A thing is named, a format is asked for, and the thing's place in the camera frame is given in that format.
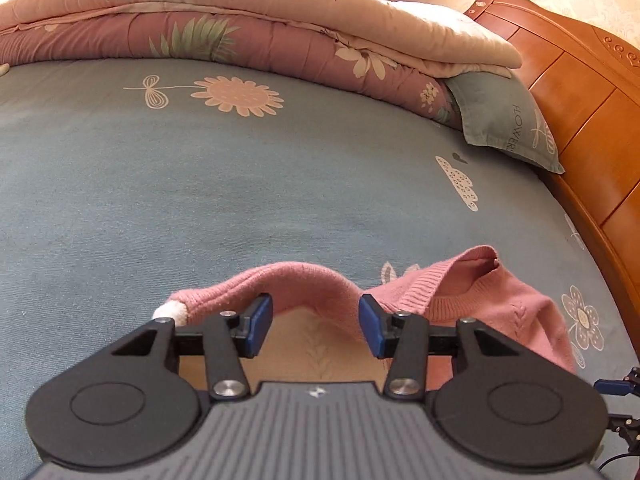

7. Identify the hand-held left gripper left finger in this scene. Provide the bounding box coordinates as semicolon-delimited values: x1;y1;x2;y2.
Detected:
111;294;274;402

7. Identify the wooden headboard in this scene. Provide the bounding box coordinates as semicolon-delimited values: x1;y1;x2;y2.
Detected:
462;0;640;361

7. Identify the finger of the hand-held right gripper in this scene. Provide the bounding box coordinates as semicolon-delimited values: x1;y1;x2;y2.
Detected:
606;412;640;456
593;366;640;397

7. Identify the blue floral bed sheet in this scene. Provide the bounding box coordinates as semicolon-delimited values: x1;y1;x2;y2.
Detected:
0;57;623;480

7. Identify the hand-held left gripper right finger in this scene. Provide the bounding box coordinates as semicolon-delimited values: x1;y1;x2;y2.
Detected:
358;294;518;401

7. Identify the grey-green printed pillow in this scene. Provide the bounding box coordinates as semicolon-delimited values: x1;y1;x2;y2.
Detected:
442;67;566;176

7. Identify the pink and white knit sweater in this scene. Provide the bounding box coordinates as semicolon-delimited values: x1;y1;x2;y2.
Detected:
152;245;578;396

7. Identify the folded floral quilt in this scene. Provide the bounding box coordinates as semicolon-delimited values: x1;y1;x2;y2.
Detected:
0;0;523;131

